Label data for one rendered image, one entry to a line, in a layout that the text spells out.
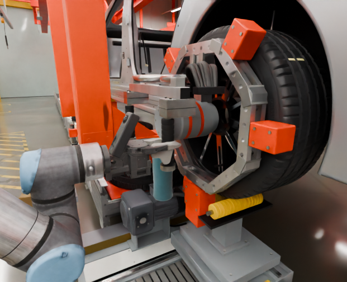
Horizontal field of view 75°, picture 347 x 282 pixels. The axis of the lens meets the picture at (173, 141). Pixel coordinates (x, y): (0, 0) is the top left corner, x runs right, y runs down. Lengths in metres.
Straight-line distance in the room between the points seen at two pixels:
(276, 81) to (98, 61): 0.79
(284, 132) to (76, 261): 0.53
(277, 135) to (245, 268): 0.68
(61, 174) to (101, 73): 0.72
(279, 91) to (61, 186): 0.60
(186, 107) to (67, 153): 0.31
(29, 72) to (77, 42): 12.51
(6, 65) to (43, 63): 1.56
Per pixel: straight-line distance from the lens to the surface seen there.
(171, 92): 0.63
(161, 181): 0.99
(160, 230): 1.52
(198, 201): 0.95
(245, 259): 1.19
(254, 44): 0.74
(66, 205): 0.58
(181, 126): 0.78
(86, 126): 1.18
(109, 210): 1.49
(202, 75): 0.65
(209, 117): 0.83
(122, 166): 0.60
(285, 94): 0.71
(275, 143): 0.62
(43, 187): 0.55
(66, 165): 0.54
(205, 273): 1.20
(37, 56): 13.73
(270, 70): 0.74
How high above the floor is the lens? 1.01
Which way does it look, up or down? 16 degrees down
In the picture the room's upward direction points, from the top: straight up
